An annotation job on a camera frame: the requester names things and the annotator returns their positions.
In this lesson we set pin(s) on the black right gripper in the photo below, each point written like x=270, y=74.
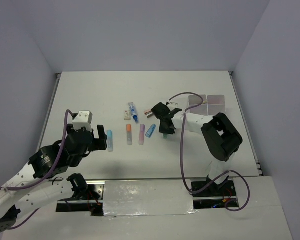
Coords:
x=162, y=130

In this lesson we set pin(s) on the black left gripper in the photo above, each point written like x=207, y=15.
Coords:
x=100, y=143

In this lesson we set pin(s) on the blue correction tape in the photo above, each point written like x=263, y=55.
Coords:
x=150, y=131

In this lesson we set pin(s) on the blue white glue tube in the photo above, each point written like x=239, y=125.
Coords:
x=133, y=112

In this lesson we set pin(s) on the orange highlighter marker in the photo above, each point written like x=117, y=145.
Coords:
x=129, y=134

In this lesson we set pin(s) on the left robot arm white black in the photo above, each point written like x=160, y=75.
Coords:
x=20, y=196

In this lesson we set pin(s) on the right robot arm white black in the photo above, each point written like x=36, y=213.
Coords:
x=220, y=135

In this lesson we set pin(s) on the blue highlighter marker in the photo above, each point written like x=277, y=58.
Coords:
x=110, y=146

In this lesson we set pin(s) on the pink mini stapler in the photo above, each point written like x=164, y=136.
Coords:
x=148, y=113

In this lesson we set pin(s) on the purple highlighter marker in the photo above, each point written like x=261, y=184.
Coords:
x=141, y=134

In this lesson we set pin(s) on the small white orange eraser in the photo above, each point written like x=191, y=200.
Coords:
x=127, y=115

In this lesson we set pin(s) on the white compartment organizer box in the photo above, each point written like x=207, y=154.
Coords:
x=215, y=104

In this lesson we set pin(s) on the silver foil covered panel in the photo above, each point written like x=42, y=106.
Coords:
x=146, y=198

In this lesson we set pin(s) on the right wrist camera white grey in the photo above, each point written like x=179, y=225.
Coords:
x=170, y=103

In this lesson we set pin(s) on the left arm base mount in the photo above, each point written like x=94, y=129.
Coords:
x=91, y=203

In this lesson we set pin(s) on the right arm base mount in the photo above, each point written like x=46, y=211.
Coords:
x=216, y=199

